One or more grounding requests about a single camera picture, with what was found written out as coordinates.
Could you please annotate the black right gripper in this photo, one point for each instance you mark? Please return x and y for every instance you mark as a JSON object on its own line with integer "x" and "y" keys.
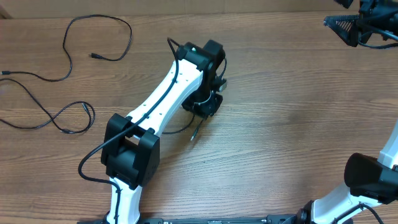
{"x": 351, "y": 38}

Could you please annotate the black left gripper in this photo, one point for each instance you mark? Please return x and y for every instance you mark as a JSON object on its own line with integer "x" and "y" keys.
{"x": 204, "y": 111}

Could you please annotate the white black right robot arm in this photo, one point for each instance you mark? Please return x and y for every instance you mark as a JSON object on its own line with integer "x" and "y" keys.
{"x": 368, "y": 181}

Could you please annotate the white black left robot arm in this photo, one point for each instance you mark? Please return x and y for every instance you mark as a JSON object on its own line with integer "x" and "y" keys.
{"x": 131, "y": 151}

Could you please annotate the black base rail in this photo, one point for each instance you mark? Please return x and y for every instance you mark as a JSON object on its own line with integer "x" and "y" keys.
{"x": 270, "y": 219}

